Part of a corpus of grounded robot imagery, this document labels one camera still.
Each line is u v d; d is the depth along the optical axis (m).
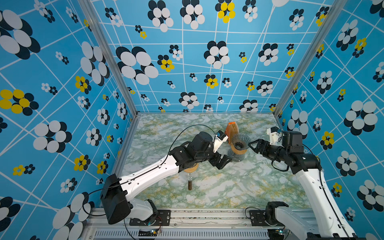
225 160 0.61
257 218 0.73
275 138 0.65
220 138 0.61
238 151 0.87
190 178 0.77
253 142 0.69
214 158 0.62
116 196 0.39
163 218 0.74
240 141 0.89
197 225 0.72
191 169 0.77
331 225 0.38
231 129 0.99
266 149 0.64
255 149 0.65
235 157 0.90
